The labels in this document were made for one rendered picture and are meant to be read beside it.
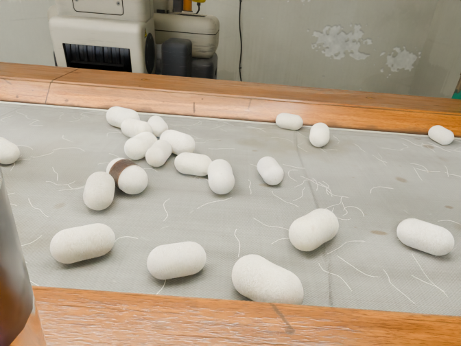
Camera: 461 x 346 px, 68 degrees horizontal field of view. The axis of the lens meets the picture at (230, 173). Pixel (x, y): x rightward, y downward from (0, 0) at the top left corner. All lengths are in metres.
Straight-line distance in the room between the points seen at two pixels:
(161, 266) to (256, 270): 0.05
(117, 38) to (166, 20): 0.30
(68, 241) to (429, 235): 0.21
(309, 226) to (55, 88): 0.37
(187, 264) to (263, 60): 2.20
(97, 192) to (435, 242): 0.21
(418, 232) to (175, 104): 0.31
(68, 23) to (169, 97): 0.55
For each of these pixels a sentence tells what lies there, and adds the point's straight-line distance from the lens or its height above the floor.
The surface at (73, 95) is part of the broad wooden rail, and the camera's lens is 0.48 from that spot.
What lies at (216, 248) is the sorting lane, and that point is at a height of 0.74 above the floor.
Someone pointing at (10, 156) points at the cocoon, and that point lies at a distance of 0.32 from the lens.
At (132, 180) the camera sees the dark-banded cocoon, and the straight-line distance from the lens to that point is 0.25.
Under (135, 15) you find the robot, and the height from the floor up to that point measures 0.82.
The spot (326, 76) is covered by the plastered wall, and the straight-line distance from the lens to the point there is 2.42.
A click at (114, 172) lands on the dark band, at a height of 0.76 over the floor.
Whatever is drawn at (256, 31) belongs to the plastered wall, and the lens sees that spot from 2.32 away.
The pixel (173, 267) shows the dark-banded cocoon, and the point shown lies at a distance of 0.18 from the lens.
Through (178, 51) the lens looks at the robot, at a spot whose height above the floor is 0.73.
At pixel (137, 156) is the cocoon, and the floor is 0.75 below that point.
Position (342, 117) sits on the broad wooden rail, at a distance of 0.46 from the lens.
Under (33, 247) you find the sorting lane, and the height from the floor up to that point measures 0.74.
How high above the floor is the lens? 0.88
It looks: 27 degrees down
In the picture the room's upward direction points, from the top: 5 degrees clockwise
